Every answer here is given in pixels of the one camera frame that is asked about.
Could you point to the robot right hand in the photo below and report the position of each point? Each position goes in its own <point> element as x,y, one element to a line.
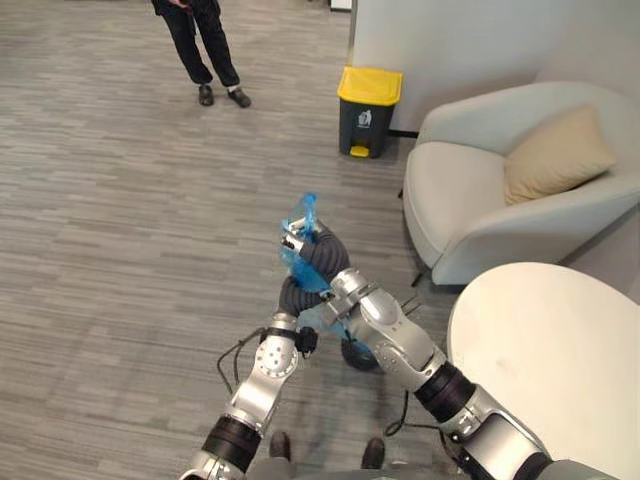
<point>327,250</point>

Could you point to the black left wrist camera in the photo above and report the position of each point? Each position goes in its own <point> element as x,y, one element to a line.
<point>306,341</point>

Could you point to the white armchair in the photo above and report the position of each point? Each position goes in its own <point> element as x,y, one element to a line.
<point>450,200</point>

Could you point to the round white table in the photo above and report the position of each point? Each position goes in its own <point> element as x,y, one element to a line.
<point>545,360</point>

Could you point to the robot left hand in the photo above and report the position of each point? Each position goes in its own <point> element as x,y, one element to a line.
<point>295,297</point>

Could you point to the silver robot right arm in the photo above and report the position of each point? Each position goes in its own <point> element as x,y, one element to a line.
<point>395,330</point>

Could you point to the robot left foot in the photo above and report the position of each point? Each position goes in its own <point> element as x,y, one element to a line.
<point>280,445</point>

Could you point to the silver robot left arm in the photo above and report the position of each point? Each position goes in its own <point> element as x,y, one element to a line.
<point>265,370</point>

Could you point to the grey trash can yellow lid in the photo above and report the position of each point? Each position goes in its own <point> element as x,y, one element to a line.
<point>365,120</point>

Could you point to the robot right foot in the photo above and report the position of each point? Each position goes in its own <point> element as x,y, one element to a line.
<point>373,452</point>

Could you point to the beige cushion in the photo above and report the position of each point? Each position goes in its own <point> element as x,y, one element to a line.
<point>555,155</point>

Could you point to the blue plastic rubbish bag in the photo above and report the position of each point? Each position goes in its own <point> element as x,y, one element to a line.
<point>306,272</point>

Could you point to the person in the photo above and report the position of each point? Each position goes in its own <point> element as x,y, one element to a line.
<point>197,45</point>

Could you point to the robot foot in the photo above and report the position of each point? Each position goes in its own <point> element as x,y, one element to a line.
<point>280,445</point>
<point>373,452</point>

